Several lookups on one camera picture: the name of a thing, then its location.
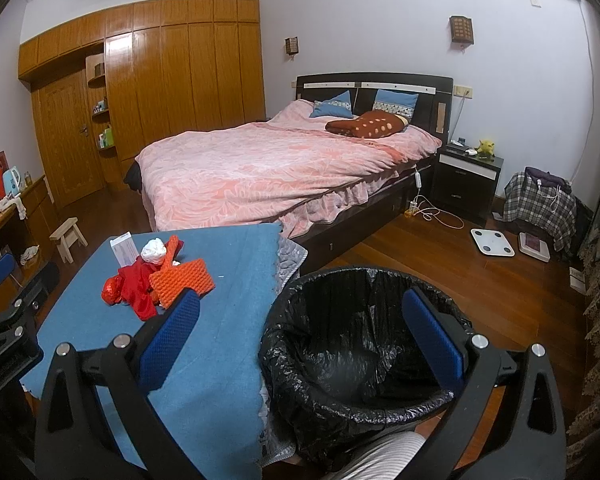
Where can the white blue paper box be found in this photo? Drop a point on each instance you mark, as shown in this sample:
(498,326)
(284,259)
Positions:
(124,249)

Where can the white framed scale pink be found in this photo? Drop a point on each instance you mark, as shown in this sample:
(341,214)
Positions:
(533,247)

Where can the white tissue large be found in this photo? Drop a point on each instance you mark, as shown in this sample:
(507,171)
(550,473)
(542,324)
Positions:
(154,252)

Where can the bed with pink duvet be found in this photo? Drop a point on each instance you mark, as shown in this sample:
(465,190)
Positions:
(324,190)

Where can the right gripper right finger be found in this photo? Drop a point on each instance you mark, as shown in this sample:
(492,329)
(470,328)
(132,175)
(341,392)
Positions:
(527,439)

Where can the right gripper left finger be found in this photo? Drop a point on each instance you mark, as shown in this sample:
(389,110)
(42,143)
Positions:
(95,419)

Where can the white small stool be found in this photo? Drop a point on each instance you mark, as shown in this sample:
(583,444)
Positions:
(65,236)

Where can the wooden desk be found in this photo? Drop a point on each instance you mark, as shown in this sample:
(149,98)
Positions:
(27,240)

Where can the wooden wardrobe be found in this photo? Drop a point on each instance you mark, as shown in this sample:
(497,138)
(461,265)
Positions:
(106,84)

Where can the orange foam net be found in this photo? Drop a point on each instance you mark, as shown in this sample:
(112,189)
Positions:
(170,281)
(173,247)

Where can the brown dotted pillow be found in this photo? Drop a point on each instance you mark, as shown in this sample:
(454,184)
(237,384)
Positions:
(375,124)

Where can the yellow plush toy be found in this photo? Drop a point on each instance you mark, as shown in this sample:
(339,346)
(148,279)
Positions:
(486,149)

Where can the light blue kettle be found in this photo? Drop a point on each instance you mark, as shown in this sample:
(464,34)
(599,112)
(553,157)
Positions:
(12,181)

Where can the plaid bag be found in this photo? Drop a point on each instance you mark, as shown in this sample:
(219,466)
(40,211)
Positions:
(547,207)

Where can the blue pillow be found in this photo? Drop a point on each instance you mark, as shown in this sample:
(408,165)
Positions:
(396,102)
(338,106)

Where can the wall lamp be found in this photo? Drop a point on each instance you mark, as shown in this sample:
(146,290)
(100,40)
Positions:
(462,31)
(292,46)

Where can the black nightstand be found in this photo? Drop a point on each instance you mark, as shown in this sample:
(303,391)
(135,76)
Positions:
(465,184)

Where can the blue pillow left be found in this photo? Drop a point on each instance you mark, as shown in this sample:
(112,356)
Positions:
(338,106)

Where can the wall lamp left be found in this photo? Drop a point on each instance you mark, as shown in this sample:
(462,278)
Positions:
(292,46)

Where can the blue pillow right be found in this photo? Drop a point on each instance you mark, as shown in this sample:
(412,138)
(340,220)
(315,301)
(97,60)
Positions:
(396,102)

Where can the wall lamp right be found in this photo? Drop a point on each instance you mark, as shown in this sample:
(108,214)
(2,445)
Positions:
(462,31)

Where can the red knitted glove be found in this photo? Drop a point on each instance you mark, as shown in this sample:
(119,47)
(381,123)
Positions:
(136,290)

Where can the white bathroom scale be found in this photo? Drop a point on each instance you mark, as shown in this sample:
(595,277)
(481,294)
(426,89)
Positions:
(492,243)

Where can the black trash bin with bag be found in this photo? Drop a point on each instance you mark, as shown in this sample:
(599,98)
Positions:
(340,363)

